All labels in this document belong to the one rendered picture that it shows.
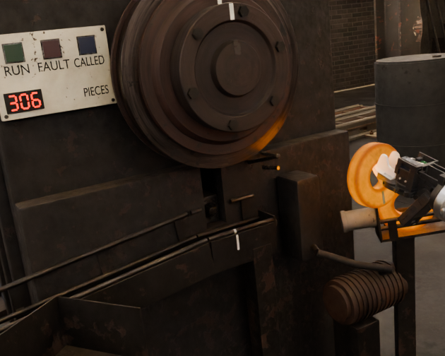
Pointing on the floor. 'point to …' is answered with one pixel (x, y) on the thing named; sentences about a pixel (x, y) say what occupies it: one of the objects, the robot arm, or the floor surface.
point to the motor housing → (361, 307)
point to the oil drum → (420, 107)
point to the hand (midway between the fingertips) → (375, 167)
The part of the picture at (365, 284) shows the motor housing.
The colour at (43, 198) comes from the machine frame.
